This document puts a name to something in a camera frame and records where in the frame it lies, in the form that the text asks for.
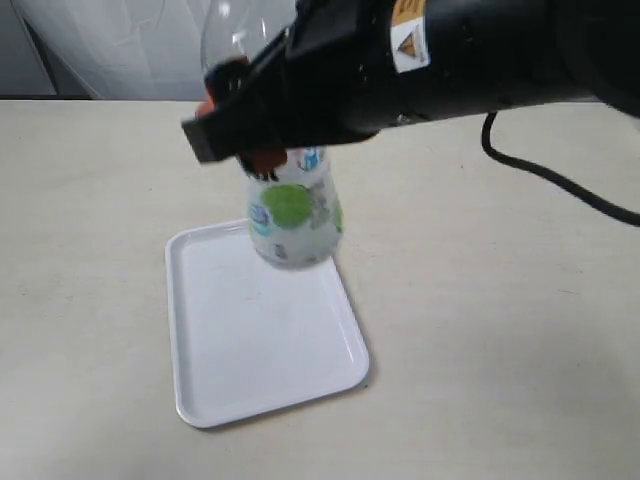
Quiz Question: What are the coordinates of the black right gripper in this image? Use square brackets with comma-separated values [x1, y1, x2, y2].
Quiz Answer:
[182, 1, 430, 181]

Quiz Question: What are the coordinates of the clear labelled water bottle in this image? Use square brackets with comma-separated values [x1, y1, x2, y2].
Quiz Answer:
[201, 1, 343, 269]

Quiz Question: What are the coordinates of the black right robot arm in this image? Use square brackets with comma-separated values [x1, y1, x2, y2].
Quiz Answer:
[182, 1, 639, 163]

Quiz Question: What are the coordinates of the white backdrop cloth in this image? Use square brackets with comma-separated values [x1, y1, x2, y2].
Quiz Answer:
[13, 1, 214, 100]

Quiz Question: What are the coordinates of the white plastic tray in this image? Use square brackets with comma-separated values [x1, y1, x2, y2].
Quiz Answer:
[165, 220, 370, 429]

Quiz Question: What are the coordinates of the black cable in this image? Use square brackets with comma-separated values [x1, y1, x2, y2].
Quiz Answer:
[480, 111, 640, 226]

